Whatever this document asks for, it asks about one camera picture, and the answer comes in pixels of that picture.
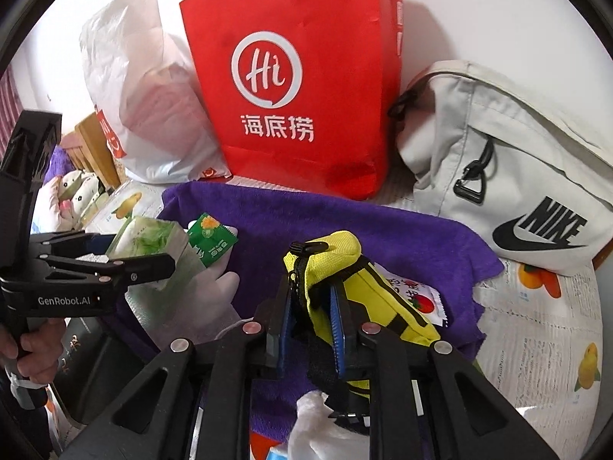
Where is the beige sling bag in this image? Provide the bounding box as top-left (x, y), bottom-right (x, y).
top-left (388, 60), bottom-right (613, 277)

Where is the purple towel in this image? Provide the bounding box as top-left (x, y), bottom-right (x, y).
top-left (115, 181), bottom-right (505, 446)

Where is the person's left hand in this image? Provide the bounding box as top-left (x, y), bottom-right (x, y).
top-left (0, 319), bottom-right (66, 385)

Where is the light wooden bed board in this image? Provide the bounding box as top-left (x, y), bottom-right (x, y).
top-left (62, 111), bottom-right (124, 191)

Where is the pink pillow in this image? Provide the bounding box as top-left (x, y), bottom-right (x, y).
top-left (34, 182), bottom-right (64, 237)

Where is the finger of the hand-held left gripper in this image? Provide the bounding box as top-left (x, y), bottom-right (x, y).
top-left (41, 253), bottom-right (176, 294)
top-left (29, 231), bottom-right (120, 253)

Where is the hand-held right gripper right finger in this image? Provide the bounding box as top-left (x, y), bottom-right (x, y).
top-left (329, 285), bottom-right (559, 460)

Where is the white sachet with red print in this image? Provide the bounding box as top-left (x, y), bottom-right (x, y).
top-left (371, 263), bottom-right (452, 329)

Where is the yellow zip pouch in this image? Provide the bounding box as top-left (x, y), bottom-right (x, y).
top-left (284, 231), bottom-right (441, 401)

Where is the green sachet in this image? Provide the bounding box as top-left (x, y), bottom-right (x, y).
top-left (187, 213), bottom-right (239, 268)

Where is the red paper bag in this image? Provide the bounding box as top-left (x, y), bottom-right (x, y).
top-left (179, 0), bottom-right (404, 201)

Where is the white dotted plush toy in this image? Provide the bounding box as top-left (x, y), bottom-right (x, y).
top-left (57, 170), bottom-right (109, 232)

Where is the white fluffy cloth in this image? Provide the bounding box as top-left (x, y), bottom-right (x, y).
top-left (287, 389), bottom-right (373, 460)

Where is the white glove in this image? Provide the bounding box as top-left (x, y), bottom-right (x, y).
top-left (127, 268), bottom-right (243, 346)

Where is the dark wooden bed board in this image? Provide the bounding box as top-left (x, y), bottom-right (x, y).
top-left (592, 244), bottom-right (613, 275)

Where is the black box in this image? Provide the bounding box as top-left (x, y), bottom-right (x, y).
top-left (45, 316), bottom-right (145, 426)

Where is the pink striped curtain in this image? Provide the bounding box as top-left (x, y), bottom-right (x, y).
top-left (0, 69), bottom-right (26, 131)

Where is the purple plush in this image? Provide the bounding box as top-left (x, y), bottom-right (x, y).
top-left (49, 146), bottom-right (74, 179)

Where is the white plastic bag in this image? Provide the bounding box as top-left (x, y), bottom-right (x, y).
top-left (79, 0), bottom-right (231, 184)

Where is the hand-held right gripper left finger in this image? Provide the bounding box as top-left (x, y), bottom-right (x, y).
top-left (60, 273), bottom-right (300, 460)

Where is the light green tissue packet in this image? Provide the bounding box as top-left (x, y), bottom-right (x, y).
top-left (105, 215), bottom-right (205, 294)

